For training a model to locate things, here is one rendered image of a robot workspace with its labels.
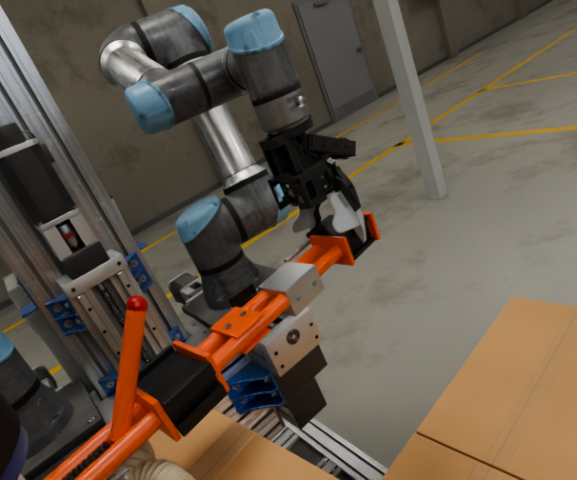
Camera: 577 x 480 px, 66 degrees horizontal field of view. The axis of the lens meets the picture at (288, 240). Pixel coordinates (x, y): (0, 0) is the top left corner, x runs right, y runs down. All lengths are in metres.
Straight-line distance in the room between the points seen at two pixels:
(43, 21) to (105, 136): 1.54
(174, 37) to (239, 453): 0.82
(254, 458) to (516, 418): 0.79
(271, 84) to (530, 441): 0.96
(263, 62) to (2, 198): 0.65
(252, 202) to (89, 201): 0.37
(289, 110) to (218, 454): 0.47
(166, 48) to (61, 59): 5.88
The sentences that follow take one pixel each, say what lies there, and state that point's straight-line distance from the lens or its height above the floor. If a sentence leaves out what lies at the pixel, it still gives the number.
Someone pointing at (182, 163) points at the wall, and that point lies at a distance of 7.17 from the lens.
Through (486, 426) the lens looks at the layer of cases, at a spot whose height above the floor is 0.54.
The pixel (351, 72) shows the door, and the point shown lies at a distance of 9.24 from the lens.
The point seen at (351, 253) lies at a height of 1.19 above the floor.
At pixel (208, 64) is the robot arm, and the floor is 1.52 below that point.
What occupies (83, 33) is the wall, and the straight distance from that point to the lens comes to 7.07.
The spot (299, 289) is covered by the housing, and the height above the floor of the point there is 1.20.
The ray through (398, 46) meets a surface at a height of 1.24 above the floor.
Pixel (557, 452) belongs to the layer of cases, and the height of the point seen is 0.54.
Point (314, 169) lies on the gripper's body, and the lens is 0.66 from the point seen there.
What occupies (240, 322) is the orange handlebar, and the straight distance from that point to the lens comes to 0.60.
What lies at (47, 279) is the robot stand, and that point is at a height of 1.26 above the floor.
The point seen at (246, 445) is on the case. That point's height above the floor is 1.07.
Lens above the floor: 1.50
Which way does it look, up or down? 21 degrees down
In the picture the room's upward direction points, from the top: 23 degrees counter-clockwise
